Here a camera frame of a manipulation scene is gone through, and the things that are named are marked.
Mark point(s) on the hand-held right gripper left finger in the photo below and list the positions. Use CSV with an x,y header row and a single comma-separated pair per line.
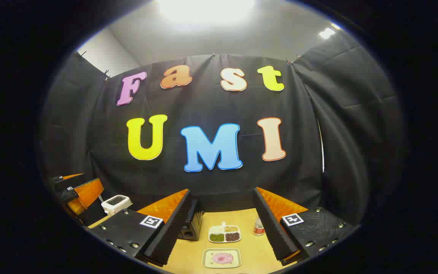
x,y
175,228

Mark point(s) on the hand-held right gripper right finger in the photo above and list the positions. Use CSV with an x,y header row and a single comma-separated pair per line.
x,y
272,228

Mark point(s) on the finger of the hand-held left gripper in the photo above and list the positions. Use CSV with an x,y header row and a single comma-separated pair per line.
x,y
88,192
65,179

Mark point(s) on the black electric oven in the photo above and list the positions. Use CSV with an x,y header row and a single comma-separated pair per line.
x,y
194,228

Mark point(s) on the cream plate with pink food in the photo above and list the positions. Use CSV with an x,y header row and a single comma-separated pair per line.
x,y
222,258

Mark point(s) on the clear plastic bottle red label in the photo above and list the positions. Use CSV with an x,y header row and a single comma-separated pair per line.
x,y
258,227

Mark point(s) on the white toaster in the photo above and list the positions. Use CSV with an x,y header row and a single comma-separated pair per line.
x,y
117,203

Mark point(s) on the divided tray of beans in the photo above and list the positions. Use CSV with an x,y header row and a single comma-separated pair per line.
x,y
224,233

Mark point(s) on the black backdrop cloth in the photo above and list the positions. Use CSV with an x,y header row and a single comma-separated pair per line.
x,y
203,106

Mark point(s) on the ceiling light panel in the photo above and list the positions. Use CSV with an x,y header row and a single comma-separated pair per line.
x,y
205,9
327,32

